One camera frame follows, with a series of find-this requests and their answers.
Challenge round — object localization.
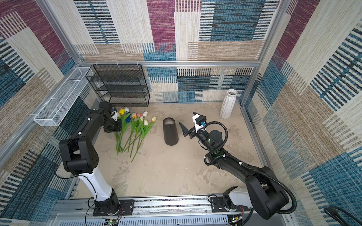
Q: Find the black tapered vase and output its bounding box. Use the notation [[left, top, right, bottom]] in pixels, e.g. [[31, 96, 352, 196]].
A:
[[163, 117, 179, 146]]

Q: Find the yellow tulip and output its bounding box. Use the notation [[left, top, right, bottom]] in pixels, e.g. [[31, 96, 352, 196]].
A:
[[115, 108, 130, 153]]

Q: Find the orange tulip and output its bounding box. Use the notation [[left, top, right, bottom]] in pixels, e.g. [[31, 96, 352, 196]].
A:
[[122, 113, 138, 152]]

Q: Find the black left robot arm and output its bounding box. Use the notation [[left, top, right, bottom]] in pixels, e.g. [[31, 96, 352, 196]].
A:
[[59, 101, 123, 216]]

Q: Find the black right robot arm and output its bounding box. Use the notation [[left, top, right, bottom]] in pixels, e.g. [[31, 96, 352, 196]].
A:
[[179, 113, 298, 220]]

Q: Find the white ribbed vase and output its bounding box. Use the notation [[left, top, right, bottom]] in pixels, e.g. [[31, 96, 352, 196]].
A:
[[220, 89, 238, 119]]

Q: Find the pink tulip on table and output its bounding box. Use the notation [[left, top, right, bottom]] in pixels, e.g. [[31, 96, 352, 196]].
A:
[[129, 113, 143, 157]]

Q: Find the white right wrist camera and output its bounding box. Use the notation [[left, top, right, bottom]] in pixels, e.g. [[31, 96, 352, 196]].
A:
[[192, 115, 206, 132]]

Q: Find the black wire shelf rack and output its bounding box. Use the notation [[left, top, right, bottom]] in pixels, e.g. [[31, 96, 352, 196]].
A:
[[85, 64, 150, 107]]

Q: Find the white mesh wall basket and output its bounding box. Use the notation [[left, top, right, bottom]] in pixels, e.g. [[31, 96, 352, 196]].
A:
[[34, 67, 89, 127]]

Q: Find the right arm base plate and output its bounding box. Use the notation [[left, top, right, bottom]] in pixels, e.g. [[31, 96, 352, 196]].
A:
[[207, 195, 251, 213]]

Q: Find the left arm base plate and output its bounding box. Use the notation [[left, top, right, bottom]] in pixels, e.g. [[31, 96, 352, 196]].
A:
[[93, 199, 135, 217]]

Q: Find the aluminium front rail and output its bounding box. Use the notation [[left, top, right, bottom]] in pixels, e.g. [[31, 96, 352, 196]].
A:
[[49, 195, 249, 221]]

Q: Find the black cable at corner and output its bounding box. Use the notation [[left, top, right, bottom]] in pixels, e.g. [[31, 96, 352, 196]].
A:
[[323, 205, 362, 226]]

